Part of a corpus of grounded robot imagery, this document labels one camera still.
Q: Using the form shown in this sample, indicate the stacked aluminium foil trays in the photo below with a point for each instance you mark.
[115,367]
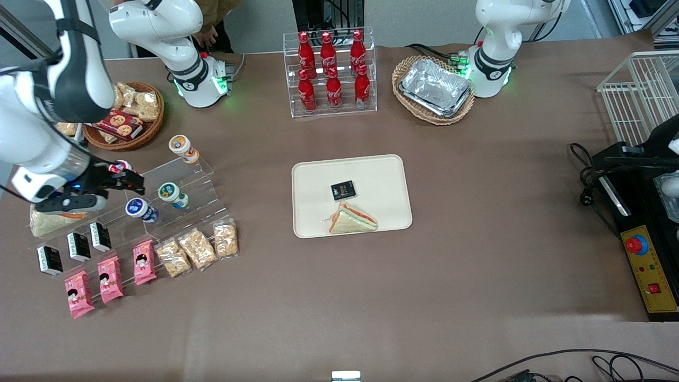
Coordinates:
[435,87]

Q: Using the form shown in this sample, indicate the clear acrylic bottle rack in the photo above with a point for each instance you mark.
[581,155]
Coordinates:
[345,112]

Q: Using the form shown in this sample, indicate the black equipment cabinet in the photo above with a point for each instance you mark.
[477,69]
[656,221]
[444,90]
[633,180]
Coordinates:
[318,13]

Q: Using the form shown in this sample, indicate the aluminium frame rack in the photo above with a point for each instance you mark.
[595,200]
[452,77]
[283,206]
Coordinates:
[642,13]

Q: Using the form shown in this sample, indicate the dark metal frame bar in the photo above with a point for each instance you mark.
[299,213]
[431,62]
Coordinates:
[18,34]

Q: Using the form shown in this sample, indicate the green gum bottle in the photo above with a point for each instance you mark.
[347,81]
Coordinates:
[171,193]

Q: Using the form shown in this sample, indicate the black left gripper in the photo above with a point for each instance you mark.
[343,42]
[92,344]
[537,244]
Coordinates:
[661,139]

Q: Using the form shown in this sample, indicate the clear bag of nuts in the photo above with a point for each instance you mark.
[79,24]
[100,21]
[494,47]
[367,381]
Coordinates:
[226,240]
[173,258]
[197,249]

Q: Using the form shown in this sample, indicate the orange gum bottle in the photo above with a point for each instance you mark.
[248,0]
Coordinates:
[181,146]

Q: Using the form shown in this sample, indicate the black control box, red button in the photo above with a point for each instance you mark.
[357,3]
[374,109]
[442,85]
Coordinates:
[650,276]

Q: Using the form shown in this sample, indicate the light wicker basket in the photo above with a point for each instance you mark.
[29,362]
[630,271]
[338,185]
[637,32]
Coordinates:
[403,103]

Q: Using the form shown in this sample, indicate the red cola bottle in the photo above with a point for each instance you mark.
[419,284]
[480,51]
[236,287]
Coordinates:
[307,95]
[306,53]
[362,87]
[328,53]
[358,50]
[333,93]

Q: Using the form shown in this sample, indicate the small black snack box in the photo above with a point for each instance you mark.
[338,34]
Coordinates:
[100,236]
[343,190]
[79,246]
[50,260]

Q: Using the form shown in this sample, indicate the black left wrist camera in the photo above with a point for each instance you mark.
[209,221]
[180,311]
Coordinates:
[636,162]

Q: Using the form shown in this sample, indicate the small white device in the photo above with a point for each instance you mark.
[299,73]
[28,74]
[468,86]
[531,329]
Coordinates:
[346,376]

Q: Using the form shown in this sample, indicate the bystander hand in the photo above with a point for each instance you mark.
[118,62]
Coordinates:
[206,36]

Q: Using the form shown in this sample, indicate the clear acrylic stepped stand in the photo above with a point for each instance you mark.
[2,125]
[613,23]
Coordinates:
[196,188]

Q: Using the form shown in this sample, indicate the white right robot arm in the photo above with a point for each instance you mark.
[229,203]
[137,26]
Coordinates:
[32,132]

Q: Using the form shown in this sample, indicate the wrapped triangle sandwich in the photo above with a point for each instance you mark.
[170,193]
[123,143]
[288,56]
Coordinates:
[353,220]
[50,224]

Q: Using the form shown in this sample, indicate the beige plastic tray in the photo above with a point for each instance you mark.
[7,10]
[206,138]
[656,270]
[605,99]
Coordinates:
[382,185]

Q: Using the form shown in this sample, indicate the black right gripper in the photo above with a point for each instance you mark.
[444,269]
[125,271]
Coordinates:
[98,178]

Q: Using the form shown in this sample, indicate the red cookie box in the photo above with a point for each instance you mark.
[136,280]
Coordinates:
[119,124]

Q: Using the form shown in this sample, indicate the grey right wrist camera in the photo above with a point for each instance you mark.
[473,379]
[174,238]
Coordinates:
[63,204]

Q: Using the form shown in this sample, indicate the blue gum bottle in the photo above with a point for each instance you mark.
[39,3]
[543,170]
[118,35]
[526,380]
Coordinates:
[139,209]

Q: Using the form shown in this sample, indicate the brown wicker snack basket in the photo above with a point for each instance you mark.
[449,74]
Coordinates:
[151,130]

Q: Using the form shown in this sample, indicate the clear bag of crackers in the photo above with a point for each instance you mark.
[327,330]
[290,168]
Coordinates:
[128,94]
[144,106]
[118,98]

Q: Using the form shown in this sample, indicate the clear bag of biscuits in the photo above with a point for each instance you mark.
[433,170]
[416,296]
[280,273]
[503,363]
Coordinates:
[68,129]

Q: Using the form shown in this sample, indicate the bystander brown jacket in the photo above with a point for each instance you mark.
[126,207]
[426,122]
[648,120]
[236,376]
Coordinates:
[220,10]

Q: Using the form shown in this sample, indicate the pink snack pack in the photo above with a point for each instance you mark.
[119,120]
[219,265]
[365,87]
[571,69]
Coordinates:
[110,279]
[144,262]
[79,294]

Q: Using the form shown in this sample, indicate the red gum bottle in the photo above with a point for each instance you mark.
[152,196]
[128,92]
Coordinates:
[120,166]

